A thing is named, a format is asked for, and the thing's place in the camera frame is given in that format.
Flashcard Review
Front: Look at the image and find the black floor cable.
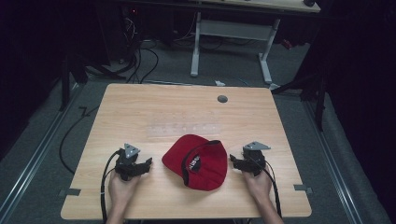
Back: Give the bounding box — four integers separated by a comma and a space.
58, 105, 101, 175

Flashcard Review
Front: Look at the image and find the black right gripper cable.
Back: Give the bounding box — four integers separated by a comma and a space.
262, 161, 283, 219

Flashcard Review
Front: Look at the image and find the red baseball cap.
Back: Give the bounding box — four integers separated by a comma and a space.
161, 133, 229, 191

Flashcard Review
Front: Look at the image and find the person's left hand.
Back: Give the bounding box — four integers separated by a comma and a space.
107, 169, 142, 207

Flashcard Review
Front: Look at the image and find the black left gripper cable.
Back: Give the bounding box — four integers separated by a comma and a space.
99, 149, 123, 224

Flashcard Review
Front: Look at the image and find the white-framed wooden desk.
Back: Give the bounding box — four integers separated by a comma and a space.
190, 0, 321, 86

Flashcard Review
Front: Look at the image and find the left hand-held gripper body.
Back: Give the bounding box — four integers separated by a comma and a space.
114, 143, 142, 182

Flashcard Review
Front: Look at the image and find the bundle of black cables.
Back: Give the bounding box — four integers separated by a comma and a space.
120, 12, 161, 85

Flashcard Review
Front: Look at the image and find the person's right hand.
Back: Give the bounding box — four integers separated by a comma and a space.
242, 166, 274, 205

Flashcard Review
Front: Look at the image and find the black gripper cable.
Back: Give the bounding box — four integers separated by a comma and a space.
262, 161, 283, 219
99, 149, 123, 224

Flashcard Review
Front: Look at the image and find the black metal stand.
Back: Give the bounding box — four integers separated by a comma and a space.
270, 69, 329, 133
57, 54, 90, 112

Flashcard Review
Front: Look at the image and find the metal floor rail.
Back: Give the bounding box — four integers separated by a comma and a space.
0, 81, 84, 220
302, 98, 365, 224

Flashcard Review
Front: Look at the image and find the grey tape piece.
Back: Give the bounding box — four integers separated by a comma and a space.
293, 184, 314, 195
58, 188, 82, 198

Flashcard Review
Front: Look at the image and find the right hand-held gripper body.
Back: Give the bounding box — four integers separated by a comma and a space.
242, 141, 272, 177

